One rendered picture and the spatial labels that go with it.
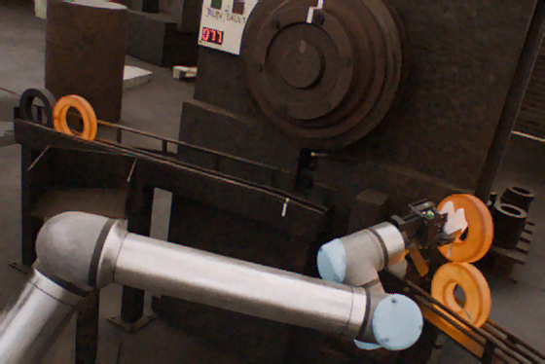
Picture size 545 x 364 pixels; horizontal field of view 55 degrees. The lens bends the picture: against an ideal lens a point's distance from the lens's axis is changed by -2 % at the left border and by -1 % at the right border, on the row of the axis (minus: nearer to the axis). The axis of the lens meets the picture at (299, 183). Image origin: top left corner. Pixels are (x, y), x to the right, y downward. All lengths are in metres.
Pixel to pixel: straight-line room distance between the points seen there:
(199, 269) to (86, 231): 0.19
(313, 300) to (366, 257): 0.20
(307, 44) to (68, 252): 0.76
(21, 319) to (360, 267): 0.62
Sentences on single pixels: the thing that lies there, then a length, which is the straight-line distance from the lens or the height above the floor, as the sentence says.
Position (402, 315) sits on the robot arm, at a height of 0.83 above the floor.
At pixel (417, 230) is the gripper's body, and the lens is 1.14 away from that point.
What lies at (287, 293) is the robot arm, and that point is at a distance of 0.88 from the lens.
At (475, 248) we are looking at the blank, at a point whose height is 0.84.
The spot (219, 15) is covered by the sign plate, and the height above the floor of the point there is 1.16.
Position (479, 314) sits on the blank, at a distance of 1.24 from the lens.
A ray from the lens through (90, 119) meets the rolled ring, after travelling 2.00.
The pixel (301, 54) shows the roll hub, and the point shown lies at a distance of 1.35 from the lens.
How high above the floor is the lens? 1.31
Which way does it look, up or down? 21 degrees down
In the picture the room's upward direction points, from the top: 12 degrees clockwise
